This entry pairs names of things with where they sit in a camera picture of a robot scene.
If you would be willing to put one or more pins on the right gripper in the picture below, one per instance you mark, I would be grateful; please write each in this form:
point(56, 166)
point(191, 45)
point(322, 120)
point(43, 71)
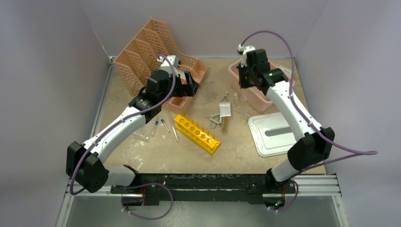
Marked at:
point(243, 83)

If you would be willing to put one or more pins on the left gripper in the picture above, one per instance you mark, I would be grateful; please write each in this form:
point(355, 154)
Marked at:
point(188, 90)

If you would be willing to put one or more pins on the brown test tube brush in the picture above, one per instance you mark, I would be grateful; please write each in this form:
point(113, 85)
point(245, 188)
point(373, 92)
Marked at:
point(222, 124)

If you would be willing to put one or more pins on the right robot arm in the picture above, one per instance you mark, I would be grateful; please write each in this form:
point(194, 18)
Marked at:
point(313, 141)

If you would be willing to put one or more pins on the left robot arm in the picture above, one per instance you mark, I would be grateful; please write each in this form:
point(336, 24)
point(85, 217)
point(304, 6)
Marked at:
point(85, 161)

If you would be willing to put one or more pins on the pink plastic bin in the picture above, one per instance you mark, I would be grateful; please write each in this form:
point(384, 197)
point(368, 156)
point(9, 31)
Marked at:
point(255, 98)

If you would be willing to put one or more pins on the clear glassware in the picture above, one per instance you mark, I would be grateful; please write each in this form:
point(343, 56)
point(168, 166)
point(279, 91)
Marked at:
point(241, 105)

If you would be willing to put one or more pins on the white label card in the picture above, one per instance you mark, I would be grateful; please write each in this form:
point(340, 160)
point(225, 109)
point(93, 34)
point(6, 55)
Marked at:
point(288, 72)

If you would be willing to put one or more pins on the yellow test tube rack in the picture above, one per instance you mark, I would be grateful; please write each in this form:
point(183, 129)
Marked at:
point(197, 134)

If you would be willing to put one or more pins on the blue cap test tube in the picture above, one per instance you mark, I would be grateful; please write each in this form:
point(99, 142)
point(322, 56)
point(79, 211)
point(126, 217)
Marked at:
point(165, 125)
point(154, 128)

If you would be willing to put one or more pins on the pink mesh file organizer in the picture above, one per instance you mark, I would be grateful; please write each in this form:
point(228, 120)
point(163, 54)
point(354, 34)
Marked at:
point(139, 58)

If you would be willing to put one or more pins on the white bin lid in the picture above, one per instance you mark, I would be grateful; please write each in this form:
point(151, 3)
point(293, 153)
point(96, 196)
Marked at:
point(271, 134)

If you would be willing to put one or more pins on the clear plastic tube tray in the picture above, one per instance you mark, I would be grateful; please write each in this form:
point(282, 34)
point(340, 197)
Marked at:
point(143, 133)

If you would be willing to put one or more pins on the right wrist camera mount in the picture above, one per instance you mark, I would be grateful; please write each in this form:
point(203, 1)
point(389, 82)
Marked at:
point(242, 50)

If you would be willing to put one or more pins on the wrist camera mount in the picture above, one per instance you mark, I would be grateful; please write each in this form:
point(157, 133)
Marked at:
point(242, 50)
point(170, 65)

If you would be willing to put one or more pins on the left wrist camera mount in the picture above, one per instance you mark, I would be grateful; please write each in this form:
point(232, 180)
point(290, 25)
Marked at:
point(170, 65)

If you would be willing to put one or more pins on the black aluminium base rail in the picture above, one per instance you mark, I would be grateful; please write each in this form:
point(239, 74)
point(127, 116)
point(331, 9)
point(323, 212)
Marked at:
point(151, 189)

